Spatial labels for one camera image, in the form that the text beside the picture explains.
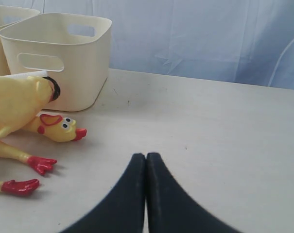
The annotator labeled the headless yellow rubber chicken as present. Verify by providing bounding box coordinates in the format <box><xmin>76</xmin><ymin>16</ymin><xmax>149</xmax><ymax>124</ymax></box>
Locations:
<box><xmin>0</xmin><ymin>75</ymin><xmax>61</xmax><ymax>139</ymax></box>

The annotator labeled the cream bin marked O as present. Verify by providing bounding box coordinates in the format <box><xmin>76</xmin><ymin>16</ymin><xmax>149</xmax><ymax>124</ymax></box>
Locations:
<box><xmin>0</xmin><ymin>13</ymin><xmax>112</xmax><ymax>112</ymax></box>

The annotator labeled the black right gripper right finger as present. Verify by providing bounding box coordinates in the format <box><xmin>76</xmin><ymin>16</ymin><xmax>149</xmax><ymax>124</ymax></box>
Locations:
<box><xmin>146</xmin><ymin>152</ymin><xmax>232</xmax><ymax>233</ymax></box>

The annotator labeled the cream bin marked X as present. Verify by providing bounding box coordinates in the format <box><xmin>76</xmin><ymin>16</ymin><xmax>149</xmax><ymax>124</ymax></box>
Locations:
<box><xmin>0</xmin><ymin>4</ymin><xmax>41</xmax><ymax>77</ymax></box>

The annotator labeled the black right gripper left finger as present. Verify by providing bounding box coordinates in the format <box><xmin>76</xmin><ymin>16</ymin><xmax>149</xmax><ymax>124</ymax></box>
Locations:
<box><xmin>63</xmin><ymin>153</ymin><xmax>146</xmax><ymax>233</ymax></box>

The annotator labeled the yellow chicken facing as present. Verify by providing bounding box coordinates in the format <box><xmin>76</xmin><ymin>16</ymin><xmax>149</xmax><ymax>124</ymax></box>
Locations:
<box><xmin>0</xmin><ymin>141</ymin><xmax>57</xmax><ymax>197</ymax></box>
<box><xmin>22</xmin><ymin>114</ymin><xmax>87</xmax><ymax>142</ymax></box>

